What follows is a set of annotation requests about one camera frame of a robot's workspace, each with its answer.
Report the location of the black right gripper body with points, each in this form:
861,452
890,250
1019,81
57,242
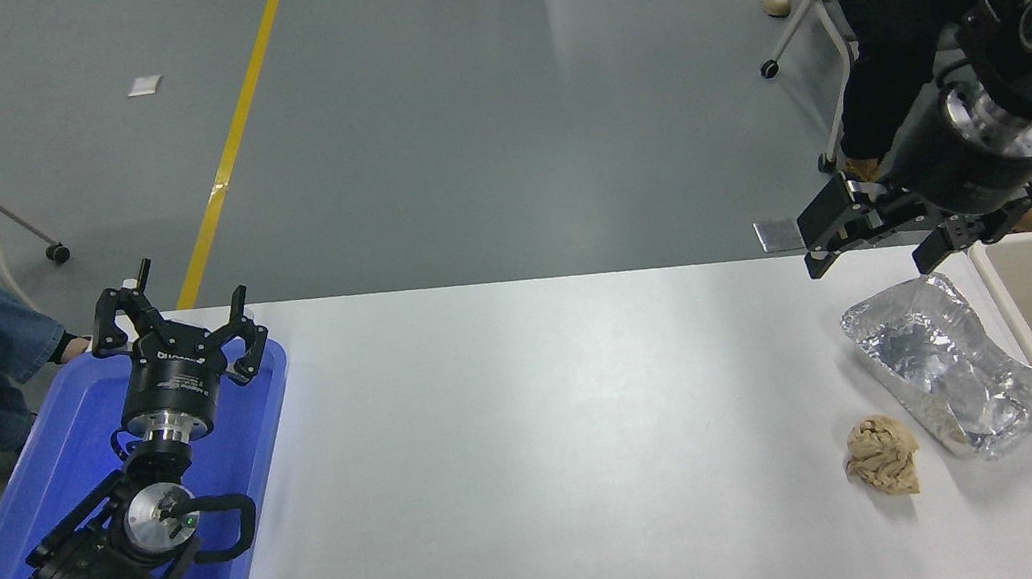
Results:
938,169

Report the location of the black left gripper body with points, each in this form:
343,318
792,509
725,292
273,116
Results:
170,378

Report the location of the metal floor plate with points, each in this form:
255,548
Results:
776,236

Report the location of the crumpled silver foil tray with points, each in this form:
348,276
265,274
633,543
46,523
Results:
950,360

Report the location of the blue plastic tray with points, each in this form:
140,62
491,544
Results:
60,455

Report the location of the white wheeled chair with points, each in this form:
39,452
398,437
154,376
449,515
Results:
814,5

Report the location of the crumpled tan paper ball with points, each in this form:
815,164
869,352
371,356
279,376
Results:
881,455

